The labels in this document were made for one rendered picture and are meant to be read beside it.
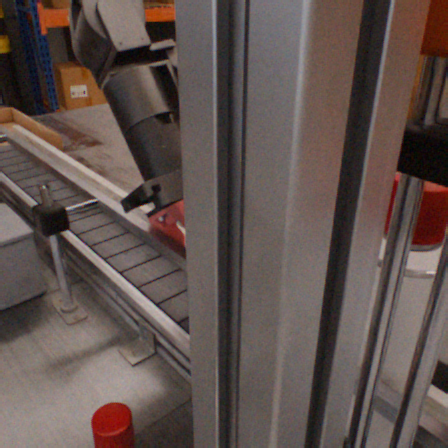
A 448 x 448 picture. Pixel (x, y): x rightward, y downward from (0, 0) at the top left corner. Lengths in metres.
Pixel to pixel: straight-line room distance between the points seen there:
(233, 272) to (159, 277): 0.39
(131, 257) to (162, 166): 0.17
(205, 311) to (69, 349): 0.40
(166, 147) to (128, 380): 0.23
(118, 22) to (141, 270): 0.26
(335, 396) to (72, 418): 0.33
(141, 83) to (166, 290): 0.22
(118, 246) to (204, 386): 0.44
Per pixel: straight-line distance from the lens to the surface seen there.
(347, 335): 0.16
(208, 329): 0.16
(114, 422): 0.42
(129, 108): 0.46
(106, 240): 0.63
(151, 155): 0.44
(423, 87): 0.18
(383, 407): 0.32
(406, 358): 0.33
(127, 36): 0.46
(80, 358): 0.53
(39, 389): 0.51
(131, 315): 0.56
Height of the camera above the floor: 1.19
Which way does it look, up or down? 30 degrees down
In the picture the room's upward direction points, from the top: straight up
